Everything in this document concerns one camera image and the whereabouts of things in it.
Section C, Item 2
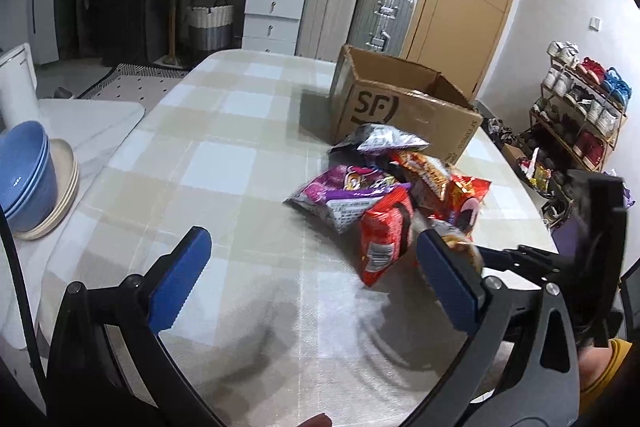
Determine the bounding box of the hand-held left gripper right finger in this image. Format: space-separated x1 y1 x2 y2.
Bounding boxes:
416 229 582 427

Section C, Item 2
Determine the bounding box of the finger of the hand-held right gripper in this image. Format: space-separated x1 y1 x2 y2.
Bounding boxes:
475 244 576 293

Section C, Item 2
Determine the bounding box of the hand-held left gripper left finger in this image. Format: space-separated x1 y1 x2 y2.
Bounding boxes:
46 226 226 427

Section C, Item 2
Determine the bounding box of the yellow biscuit packet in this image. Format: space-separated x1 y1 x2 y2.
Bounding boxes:
430 219 485 278

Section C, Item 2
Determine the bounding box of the red orange snack packet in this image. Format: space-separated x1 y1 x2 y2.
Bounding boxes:
447 174 492 238

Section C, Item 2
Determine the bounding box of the purple snack packet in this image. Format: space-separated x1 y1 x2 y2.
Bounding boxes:
285 164 401 235

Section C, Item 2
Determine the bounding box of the silver black snack packet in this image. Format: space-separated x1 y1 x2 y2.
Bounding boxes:
327 124 431 155

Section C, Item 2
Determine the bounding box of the brown cardboard box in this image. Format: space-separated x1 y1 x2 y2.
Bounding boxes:
327 44 485 166

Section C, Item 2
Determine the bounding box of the person's right forearm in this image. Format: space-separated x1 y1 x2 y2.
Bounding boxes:
579 338 636 415

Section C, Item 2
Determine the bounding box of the person's left hand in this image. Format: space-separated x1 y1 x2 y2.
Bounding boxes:
290 413 334 427

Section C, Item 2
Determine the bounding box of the collection of assorted shoes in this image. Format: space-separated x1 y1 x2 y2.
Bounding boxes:
482 41 633 228

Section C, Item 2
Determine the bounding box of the wooden shoe rack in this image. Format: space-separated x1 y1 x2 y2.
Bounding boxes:
530 54 628 172

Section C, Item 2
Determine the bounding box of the beige plate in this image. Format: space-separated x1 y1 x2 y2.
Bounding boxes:
15 157 81 242
14 138 78 235

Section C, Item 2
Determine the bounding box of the blue bowl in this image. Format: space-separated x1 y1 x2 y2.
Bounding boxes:
2 141 55 224
0 121 49 212
7 151 59 233

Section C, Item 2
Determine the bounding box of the black white patterned rug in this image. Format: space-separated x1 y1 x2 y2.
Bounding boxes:
75 63 193 100

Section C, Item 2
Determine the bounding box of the grey white woven basket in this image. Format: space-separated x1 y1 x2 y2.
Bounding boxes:
186 0 235 52

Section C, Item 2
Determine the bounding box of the white kettle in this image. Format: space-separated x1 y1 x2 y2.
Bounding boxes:
0 43 41 132

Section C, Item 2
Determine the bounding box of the silver suitcase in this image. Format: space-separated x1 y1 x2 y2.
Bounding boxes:
347 0 416 58

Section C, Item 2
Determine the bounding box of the white drawer desk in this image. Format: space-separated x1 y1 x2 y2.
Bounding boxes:
159 0 307 64

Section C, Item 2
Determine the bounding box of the white suitcase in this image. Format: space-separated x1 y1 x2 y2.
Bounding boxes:
296 0 362 62

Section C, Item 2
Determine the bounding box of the black cable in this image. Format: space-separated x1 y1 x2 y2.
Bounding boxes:
0 212 46 378

